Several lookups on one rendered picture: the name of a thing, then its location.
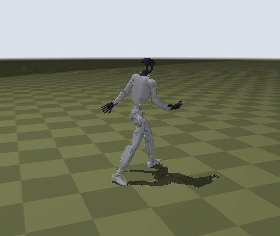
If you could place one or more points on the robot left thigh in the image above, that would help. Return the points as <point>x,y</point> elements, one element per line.
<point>148,136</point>

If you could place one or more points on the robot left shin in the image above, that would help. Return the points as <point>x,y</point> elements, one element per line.
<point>150,149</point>

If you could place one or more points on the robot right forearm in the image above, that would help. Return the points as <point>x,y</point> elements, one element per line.
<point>162,105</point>

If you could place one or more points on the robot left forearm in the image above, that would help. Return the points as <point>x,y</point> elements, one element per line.
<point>120,97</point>

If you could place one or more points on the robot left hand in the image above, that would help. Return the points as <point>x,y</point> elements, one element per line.
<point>109,106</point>

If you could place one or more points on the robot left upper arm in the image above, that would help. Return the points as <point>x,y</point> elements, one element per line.
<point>129,85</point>

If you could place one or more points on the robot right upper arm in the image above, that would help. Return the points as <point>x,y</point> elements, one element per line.
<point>152,86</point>

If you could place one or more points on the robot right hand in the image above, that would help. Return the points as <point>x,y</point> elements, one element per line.
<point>175,106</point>

